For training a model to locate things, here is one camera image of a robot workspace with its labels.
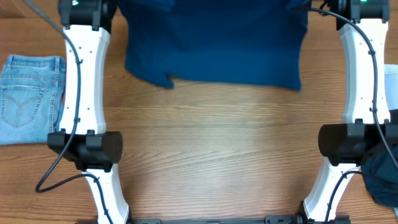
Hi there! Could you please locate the light blue jeans right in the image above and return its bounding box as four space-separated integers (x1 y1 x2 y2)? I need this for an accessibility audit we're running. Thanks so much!
384 64 398 110

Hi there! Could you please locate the blue polo shirt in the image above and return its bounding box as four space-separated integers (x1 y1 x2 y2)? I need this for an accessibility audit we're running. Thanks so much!
118 0 308 90

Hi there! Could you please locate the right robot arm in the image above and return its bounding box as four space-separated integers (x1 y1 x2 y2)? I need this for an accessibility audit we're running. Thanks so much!
265 0 397 223

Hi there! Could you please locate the dark navy garment pile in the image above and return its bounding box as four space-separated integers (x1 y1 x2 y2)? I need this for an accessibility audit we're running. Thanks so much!
361 108 398 208

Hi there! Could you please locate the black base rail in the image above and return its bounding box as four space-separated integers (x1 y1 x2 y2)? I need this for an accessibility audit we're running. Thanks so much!
74 213 352 224

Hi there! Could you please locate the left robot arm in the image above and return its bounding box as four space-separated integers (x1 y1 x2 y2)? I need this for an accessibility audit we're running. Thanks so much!
47 0 131 223

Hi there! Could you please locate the folded light blue jeans left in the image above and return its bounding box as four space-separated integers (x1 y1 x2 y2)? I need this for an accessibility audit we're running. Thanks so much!
1 55 66 145

